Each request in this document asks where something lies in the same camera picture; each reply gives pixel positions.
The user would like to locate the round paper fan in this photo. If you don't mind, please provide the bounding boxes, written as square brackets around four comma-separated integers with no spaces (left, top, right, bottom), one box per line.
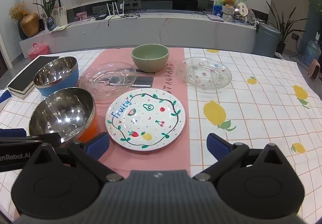
[238,2,249,17]

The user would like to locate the white wrapped basket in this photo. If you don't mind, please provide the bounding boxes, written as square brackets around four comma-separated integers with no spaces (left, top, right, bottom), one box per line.
[223,6,235,22]

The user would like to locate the pink placemat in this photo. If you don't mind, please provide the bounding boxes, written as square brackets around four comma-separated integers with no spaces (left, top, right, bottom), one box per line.
[14,48,192,220]

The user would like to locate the green leafy plant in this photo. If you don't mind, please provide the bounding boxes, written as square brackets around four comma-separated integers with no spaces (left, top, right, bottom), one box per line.
[33,0,62,20]

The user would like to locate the white router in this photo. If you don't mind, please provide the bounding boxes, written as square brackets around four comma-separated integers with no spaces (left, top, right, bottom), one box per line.
[106,1,130,17]

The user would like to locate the blue water bottle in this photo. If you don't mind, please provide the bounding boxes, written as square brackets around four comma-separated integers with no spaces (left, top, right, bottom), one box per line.
[301,40,322,66]

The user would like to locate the gold vase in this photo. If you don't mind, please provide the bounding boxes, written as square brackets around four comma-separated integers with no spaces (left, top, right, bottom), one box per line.
[21,12,40,37]

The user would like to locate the green painting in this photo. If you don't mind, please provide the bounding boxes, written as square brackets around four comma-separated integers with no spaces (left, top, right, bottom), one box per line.
[214,0,248,16]

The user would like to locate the yellow dried flowers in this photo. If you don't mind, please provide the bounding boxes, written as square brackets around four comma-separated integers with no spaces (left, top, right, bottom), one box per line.
[9,1,29,21]

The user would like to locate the floral clear glass plate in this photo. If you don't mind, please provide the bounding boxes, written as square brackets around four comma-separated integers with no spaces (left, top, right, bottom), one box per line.
[79,61,138,104]
[176,57,232,94]

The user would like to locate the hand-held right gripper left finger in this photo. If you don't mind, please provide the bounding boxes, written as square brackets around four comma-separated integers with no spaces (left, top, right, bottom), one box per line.
[24,132,124,182]

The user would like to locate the green ceramic bowl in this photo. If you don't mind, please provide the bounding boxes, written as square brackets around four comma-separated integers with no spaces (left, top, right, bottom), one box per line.
[131,43,169,73]

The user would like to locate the grey trash bin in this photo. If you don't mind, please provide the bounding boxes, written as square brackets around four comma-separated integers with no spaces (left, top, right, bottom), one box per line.
[252,24,281,57]

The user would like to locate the loose papers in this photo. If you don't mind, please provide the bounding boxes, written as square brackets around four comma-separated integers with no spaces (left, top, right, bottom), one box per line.
[50,24,71,32]

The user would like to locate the tall potted plant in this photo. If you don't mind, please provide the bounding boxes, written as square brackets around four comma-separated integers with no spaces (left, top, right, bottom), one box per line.
[265,0,307,54]

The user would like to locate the pink heater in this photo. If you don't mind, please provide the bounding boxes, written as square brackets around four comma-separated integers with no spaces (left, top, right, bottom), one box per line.
[308,59,321,80]

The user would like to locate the blue glass vase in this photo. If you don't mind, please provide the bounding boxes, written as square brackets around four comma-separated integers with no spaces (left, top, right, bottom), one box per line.
[46,16,57,31]

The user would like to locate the white fruit print plate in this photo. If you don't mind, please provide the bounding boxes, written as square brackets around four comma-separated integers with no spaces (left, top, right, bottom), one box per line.
[105,87,186,151]

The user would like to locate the black cable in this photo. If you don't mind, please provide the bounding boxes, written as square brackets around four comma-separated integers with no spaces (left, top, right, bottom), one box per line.
[108,7,142,26]

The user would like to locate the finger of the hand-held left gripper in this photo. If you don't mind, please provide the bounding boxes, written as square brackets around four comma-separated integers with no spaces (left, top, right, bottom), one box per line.
[0,133,61,148]
[0,128,27,138]

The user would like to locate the orange steel bowl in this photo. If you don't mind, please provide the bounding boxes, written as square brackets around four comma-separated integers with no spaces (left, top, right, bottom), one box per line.
[28,87,98,148]

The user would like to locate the black book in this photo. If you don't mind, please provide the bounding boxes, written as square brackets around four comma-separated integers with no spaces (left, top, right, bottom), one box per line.
[7,56,60,100]

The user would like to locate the white picture card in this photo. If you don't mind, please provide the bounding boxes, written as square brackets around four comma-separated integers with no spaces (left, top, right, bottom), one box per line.
[52,6,68,27]

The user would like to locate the red plastic box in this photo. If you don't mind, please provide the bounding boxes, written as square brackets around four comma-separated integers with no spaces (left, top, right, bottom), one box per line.
[27,43,49,61]

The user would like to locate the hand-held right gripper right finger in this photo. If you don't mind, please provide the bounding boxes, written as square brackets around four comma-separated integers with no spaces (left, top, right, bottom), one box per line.
[192,133,290,182]

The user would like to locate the blue steel bowl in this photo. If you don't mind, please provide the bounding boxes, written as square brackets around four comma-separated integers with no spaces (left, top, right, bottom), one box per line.
[33,56,79,97]

